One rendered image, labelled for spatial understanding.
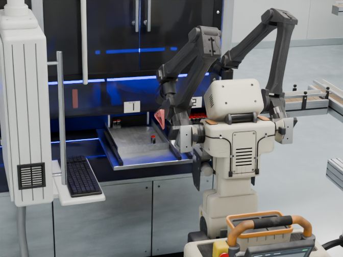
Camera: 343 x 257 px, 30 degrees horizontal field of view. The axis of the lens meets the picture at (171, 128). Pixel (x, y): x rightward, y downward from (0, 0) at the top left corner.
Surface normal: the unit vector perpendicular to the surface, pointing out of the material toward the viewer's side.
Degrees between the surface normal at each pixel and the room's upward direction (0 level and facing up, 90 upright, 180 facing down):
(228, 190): 82
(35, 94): 90
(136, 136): 0
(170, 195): 90
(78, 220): 90
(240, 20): 90
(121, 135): 0
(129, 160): 0
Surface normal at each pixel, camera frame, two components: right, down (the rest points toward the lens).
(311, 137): 0.03, -0.93
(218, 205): 0.26, 0.23
